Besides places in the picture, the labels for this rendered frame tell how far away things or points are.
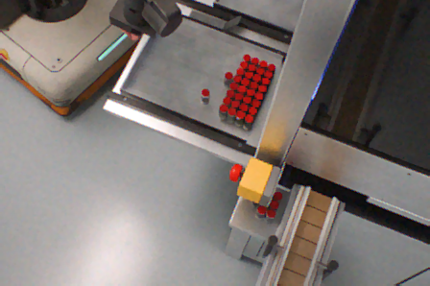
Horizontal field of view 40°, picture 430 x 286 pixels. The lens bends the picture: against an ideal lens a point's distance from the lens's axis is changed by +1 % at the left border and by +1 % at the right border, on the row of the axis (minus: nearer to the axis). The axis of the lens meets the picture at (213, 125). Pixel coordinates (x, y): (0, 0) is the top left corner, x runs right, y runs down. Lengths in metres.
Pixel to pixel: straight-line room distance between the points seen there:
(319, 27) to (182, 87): 0.71
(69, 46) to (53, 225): 0.68
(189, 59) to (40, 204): 1.05
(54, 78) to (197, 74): 0.85
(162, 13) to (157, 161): 1.30
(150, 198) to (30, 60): 0.69
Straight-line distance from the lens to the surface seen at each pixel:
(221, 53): 1.58
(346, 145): 1.15
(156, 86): 1.53
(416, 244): 1.51
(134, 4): 1.20
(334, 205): 1.36
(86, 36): 2.34
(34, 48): 2.35
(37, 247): 2.34
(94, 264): 2.29
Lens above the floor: 2.22
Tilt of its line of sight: 65 degrees down
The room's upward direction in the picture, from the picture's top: 7 degrees clockwise
